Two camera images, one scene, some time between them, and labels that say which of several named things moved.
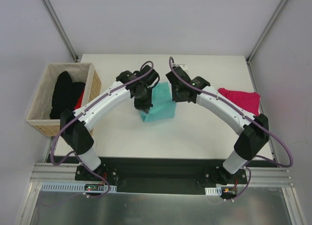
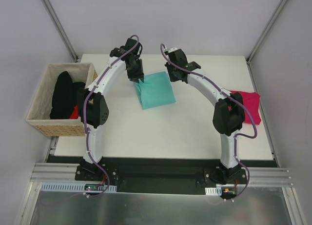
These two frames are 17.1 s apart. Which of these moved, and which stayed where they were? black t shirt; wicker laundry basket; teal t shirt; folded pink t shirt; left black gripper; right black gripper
Moved: right black gripper; left black gripper; teal t shirt
Stayed: folded pink t shirt; black t shirt; wicker laundry basket
